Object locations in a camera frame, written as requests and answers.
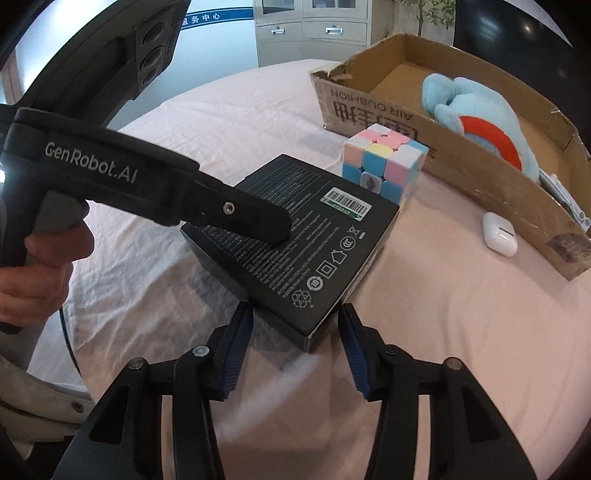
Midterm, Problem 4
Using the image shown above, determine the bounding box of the black product box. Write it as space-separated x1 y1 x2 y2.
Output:
181 155 399 352

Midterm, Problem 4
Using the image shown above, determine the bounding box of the pastel rubik's cube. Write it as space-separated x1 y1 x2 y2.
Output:
341 123 429 208

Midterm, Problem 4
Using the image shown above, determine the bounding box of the white earbuds case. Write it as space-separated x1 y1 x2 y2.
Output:
482 212 518 257

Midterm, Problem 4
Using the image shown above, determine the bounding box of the light blue plush toy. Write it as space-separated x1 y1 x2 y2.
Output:
422 73 539 182

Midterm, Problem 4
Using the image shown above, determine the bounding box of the white plastic clip rack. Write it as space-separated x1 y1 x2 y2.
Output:
539 169 591 232

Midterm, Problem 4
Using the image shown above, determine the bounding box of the person's left hand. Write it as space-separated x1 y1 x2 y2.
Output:
1 222 94 328

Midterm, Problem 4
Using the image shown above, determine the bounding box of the grey glass-door cabinet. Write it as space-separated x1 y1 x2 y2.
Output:
253 0 394 67

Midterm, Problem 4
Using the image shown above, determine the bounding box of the brown cardboard box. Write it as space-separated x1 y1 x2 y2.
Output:
311 34 590 280

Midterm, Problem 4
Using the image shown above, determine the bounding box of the green climbing plant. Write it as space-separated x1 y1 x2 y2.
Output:
401 0 456 36

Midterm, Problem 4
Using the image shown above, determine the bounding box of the black flat television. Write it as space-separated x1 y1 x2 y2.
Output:
453 0 574 63

